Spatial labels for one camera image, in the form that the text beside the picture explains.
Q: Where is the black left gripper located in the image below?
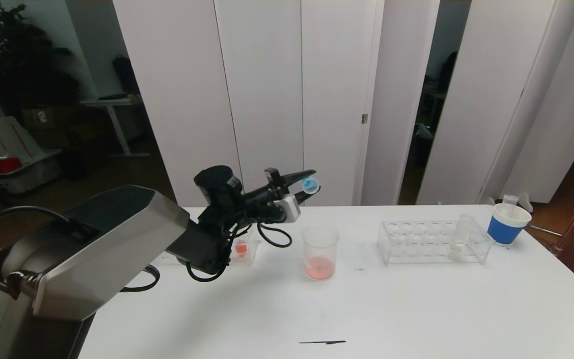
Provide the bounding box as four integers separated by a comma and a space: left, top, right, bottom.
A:
244, 168, 322, 207

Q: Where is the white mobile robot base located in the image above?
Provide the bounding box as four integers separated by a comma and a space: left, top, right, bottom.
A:
0, 44, 63, 195

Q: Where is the clear glass beaker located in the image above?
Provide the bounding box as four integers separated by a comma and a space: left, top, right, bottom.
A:
301, 224, 340, 281

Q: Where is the clear acrylic test tube rack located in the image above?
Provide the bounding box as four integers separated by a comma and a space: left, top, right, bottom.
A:
377, 220, 495, 265
160, 222, 259, 266

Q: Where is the test tube with white pigment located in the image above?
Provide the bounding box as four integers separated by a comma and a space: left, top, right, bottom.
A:
449, 214, 474, 260

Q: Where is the white folding partition panel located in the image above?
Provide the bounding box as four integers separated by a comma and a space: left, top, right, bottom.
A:
113, 0, 385, 207
416, 0, 574, 205
499, 0, 574, 204
361, 0, 441, 205

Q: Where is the blue and white paper cup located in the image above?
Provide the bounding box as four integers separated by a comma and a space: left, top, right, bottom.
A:
487, 203, 532, 245

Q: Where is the white standing desk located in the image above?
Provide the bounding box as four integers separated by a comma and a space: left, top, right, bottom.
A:
81, 96, 151, 159

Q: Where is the black bag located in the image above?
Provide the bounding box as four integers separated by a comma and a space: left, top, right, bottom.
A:
112, 55, 141, 95

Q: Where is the thin metal rod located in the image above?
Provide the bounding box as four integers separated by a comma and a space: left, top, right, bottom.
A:
525, 224, 563, 237

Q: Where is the brown cardboard box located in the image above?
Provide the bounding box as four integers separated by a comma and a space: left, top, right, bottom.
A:
21, 106, 68, 130

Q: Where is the dark green potted plant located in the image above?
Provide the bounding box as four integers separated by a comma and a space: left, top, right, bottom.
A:
0, 0, 81, 119

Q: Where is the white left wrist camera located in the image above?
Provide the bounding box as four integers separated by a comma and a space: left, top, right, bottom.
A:
280, 194, 301, 223

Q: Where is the black left camera cable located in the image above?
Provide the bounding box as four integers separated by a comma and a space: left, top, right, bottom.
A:
257, 222, 292, 249

